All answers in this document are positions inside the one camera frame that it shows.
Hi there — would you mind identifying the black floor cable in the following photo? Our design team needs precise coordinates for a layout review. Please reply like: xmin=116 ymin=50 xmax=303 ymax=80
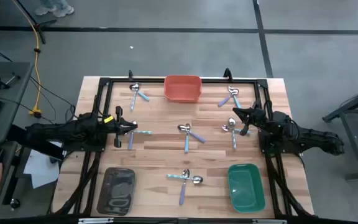
xmin=0 ymin=42 xmax=77 ymax=125

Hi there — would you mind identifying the silver metal bracket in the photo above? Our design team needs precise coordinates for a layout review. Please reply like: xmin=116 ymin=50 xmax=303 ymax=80
xmin=252 ymin=219 xmax=287 ymax=224
xmin=78 ymin=217 xmax=114 ymax=224

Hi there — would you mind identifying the yellow power cable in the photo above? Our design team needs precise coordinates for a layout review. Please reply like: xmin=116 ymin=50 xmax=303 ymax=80
xmin=11 ymin=0 xmax=42 ymax=118

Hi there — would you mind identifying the grey metal stand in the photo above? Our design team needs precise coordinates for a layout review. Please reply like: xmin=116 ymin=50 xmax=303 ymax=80
xmin=321 ymin=80 xmax=358 ymax=181

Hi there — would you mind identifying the dark grey plastic bin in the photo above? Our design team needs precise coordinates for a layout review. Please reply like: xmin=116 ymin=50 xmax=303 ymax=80
xmin=96 ymin=167 xmax=136 ymax=217

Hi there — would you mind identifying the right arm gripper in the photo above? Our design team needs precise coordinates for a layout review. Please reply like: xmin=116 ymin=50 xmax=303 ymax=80
xmin=232 ymin=106 xmax=269 ymax=136

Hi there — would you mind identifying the black aluminium table frame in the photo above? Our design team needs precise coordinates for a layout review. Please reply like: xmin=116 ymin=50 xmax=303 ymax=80
xmin=50 ymin=68 xmax=315 ymax=218

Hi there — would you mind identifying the green plastic bin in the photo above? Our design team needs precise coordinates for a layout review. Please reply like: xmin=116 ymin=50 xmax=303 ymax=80
xmin=227 ymin=163 xmax=266 ymax=214

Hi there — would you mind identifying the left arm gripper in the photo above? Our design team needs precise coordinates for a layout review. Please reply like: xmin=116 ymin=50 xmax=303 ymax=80
xmin=103 ymin=105 xmax=139 ymax=149

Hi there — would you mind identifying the black tripod stand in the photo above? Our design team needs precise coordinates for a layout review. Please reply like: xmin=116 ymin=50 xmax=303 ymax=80
xmin=12 ymin=0 xmax=58 ymax=44

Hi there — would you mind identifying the orange plastic bin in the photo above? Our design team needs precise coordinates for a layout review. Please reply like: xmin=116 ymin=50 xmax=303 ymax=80
xmin=163 ymin=74 xmax=203 ymax=103

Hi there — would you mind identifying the white paper sheet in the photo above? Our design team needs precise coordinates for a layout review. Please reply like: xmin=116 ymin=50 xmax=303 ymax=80
xmin=23 ymin=141 xmax=62 ymax=190

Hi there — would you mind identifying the black flat bar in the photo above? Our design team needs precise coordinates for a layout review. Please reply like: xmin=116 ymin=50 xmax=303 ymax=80
xmin=6 ymin=124 xmax=65 ymax=161

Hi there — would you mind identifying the grey desk top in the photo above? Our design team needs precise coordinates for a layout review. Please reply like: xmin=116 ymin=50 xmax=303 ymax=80
xmin=0 ymin=141 xmax=23 ymax=220
xmin=0 ymin=61 xmax=34 ymax=144

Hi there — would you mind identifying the person's shoe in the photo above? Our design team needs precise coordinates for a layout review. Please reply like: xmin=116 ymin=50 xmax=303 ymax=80
xmin=52 ymin=4 xmax=75 ymax=18
xmin=34 ymin=4 xmax=55 ymax=16

